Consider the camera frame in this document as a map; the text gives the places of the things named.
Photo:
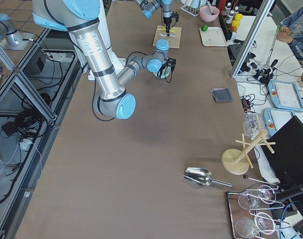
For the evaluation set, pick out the near teach pendant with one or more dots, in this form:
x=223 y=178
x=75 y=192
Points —
x=275 y=119

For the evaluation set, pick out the metal scoop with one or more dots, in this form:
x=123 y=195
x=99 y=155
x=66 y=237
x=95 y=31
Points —
x=202 y=177

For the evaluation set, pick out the black monitor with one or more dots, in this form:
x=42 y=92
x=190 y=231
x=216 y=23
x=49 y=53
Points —
x=287 y=160

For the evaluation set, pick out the wine glass rack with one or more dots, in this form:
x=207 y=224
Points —
x=250 y=213

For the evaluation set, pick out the yellow sauce bottle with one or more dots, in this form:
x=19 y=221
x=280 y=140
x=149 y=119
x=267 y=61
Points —
x=234 y=26

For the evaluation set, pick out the light green bowl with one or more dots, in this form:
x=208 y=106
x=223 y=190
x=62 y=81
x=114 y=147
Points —
x=165 y=73

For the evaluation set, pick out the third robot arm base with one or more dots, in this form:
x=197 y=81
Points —
x=10 y=37

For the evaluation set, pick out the bamboo cutting board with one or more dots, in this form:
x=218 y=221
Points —
x=173 y=38

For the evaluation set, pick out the far teach pendant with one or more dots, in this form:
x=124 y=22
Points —
x=285 y=95

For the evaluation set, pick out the teach pendant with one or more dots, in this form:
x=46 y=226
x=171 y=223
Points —
x=285 y=95
x=275 y=119

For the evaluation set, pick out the wooden mug tree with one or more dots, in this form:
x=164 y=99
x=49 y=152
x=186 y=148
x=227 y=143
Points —
x=238 y=162

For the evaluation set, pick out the green lime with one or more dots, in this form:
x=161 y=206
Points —
x=204 y=27

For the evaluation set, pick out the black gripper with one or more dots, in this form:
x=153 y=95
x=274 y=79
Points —
x=167 y=21
x=163 y=69

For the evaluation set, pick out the person in blue hoodie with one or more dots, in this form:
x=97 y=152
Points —
x=291 y=32

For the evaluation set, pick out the cream tray with bear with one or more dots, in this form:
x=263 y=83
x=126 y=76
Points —
x=213 y=37

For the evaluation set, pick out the clear plastic container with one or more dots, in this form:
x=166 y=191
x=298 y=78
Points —
x=253 y=124

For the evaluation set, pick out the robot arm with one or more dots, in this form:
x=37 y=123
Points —
x=149 y=7
x=81 y=18

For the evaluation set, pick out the grey folded cloth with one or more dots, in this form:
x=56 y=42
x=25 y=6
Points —
x=221 y=95

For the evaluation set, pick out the aluminium frame post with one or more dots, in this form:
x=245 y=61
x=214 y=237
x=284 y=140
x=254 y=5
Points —
x=257 y=23

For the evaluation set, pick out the pink mixing bowl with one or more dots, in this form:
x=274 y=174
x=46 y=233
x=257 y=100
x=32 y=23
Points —
x=205 y=13

